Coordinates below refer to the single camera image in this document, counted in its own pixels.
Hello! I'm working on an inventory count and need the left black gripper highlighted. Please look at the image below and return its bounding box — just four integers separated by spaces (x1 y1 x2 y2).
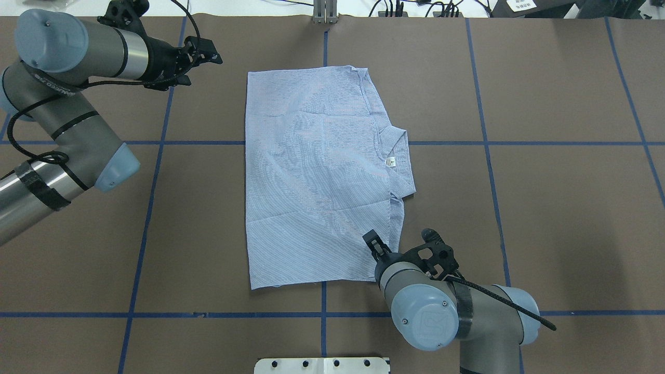
148 37 223 91

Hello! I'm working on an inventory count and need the aluminium frame post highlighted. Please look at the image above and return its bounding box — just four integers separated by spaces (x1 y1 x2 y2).
312 0 339 24

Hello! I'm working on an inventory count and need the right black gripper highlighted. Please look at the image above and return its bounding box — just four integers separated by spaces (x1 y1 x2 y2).
363 230 402 275

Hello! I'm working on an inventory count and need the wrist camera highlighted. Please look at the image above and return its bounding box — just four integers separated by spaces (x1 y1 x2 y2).
402 228 463 281
97 1 150 36

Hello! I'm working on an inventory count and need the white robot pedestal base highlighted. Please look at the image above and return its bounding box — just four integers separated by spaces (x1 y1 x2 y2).
254 357 391 373

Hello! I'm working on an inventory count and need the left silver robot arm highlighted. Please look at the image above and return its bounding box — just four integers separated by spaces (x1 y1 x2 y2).
1 1 223 244

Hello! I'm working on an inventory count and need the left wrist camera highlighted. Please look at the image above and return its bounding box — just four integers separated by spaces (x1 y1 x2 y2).
97 1 150 36

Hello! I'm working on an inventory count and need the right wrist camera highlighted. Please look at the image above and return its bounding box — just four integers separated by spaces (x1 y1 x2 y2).
402 228 463 281

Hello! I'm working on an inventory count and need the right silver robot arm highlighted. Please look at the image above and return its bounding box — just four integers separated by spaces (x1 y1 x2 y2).
363 228 557 373

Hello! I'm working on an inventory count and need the light blue striped shirt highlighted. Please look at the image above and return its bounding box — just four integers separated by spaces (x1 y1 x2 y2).
245 65 416 290

